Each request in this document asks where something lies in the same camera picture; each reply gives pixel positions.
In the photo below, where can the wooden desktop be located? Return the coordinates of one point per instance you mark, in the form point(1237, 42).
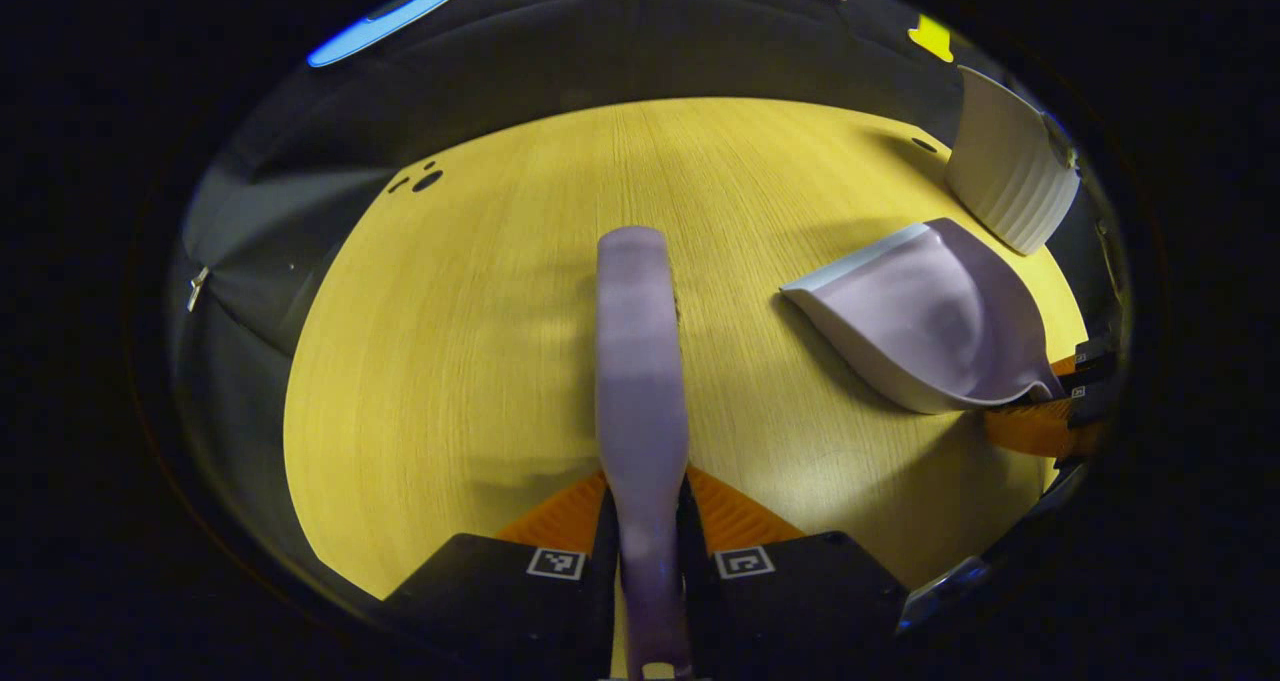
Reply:
point(450, 361)

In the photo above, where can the lilac plastic dustpan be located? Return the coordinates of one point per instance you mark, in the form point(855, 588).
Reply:
point(930, 321)

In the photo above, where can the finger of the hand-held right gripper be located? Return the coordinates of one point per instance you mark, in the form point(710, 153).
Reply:
point(1030, 428)
point(1093, 354)

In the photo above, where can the silver metal clip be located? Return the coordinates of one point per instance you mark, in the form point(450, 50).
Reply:
point(198, 288)

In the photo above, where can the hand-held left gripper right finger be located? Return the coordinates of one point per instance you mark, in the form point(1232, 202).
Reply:
point(800, 591)

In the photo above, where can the white ribbed garbage bin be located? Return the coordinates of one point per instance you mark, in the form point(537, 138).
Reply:
point(1015, 176)

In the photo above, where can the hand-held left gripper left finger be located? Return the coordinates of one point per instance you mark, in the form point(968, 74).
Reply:
point(500, 591)

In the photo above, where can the black backdrop cloth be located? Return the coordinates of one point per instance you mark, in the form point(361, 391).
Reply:
point(600, 51)

